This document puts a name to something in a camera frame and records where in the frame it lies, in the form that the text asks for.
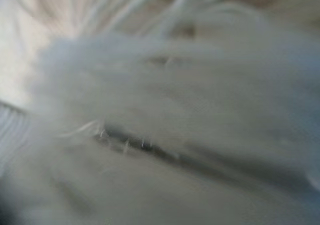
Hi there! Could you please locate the white ruffled cushion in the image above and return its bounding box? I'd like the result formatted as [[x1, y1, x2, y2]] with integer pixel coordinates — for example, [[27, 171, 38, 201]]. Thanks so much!
[[0, 0, 320, 225]]

